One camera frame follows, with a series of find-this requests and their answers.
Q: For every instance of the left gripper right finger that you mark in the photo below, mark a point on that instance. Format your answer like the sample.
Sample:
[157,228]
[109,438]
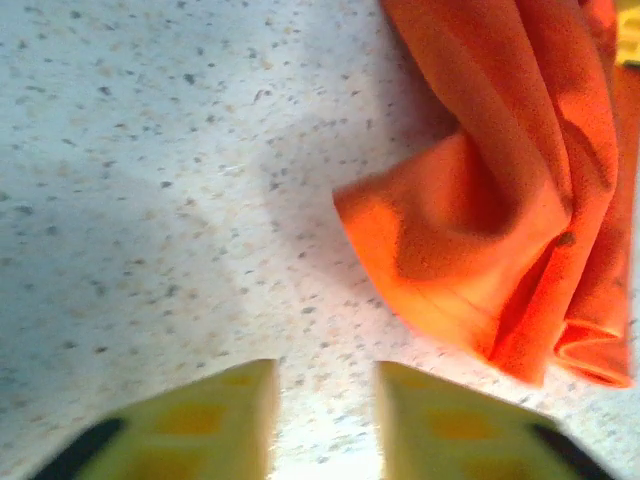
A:
[450,435]

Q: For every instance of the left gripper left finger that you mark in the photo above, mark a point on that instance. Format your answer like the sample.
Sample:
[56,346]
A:
[200,430]

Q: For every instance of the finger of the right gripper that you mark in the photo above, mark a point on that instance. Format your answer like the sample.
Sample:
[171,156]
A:
[630,35]

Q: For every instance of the orange t-shirt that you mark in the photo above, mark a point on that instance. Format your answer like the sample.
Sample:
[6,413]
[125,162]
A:
[500,200]

